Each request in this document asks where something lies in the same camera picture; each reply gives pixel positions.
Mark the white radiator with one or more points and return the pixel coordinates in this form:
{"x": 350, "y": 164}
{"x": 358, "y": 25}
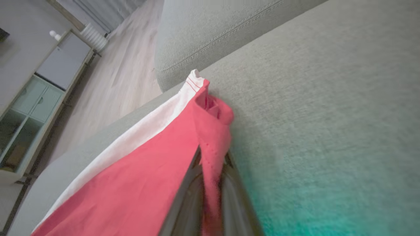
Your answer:
{"x": 94, "y": 36}

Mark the red garment with 23 print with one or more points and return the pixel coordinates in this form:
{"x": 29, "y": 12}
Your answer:
{"x": 141, "y": 183}

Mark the pale cabinet with glass doors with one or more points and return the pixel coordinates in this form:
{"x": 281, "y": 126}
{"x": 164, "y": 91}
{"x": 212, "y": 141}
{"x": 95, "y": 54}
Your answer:
{"x": 62, "y": 62}

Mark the small white ornament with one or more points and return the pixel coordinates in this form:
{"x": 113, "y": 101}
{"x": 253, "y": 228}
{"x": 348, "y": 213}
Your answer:
{"x": 55, "y": 35}

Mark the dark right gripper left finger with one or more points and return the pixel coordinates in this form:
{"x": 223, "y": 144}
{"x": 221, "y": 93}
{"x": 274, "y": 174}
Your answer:
{"x": 183, "y": 216}

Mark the grey pleated curtain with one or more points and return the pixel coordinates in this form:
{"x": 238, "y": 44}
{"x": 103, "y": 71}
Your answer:
{"x": 105, "y": 11}

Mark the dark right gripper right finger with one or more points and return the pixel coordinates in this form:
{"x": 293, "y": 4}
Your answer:
{"x": 239, "y": 216}

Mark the grey sofa cushion with seam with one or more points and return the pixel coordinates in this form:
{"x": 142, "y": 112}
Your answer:
{"x": 210, "y": 26}

